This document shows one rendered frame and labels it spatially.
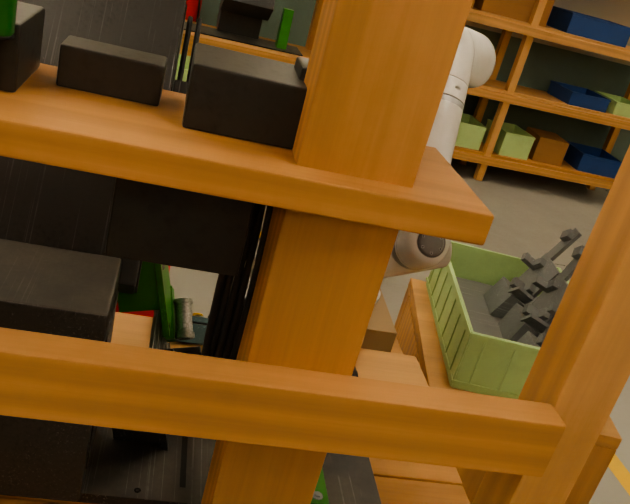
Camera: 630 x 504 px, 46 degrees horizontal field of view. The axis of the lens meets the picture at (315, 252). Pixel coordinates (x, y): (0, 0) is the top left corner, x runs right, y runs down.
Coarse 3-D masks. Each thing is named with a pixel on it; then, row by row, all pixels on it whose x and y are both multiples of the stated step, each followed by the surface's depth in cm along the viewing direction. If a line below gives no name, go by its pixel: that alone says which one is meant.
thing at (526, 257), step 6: (522, 258) 231; (528, 258) 231; (540, 258) 230; (528, 264) 232; (534, 264) 230; (540, 264) 229; (516, 282) 226; (522, 282) 227; (528, 288) 224; (534, 288) 224
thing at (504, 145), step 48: (480, 0) 629; (528, 0) 624; (528, 48) 636; (624, 48) 651; (480, 96) 644; (528, 96) 656; (576, 96) 667; (624, 96) 726; (480, 144) 674; (528, 144) 683; (576, 144) 736
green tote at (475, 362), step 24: (456, 264) 245; (480, 264) 245; (504, 264) 244; (432, 288) 238; (456, 288) 209; (456, 312) 204; (456, 336) 199; (480, 336) 186; (456, 360) 193; (480, 360) 190; (504, 360) 190; (528, 360) 189; (456, 384) 193; (480, 384) 193; (504, 384) 193
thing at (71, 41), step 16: (64, 48) 85; (80, 48) 85; (96, 48) 87; (112, 48) 89; (128, 48) 91; (64, 64) 86; (80, 64) 86; (96, 64) 86; (112, 64) 86; (128, 64) 87; (144, 64) 87; (160, 64) 88; (64, 80) 87; (80, 80) 87; (96, 80) 87; (112, 80) 87; (128, 80) 87; (144, 80) 88; (160, 80) 88; (112, 96) 88; (128, 96) 88; (144, 96) 89; (160, 96) 90
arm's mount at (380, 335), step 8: (376, 304) 192; (384, 304) 194; (376, 312) 189; (384, 312) 190; (376, 320) 185; (384, 320) 186; (368, 328) 181; (376, 328) 182; (384, 328) 183; (392, 328) 184; (368, 336) 181; (376, 336) 182; (384, 336) 182; (392, 336) 182; (368, 344) 182; (376, 344) 183; (384, 344) 183; (392, 344) 183
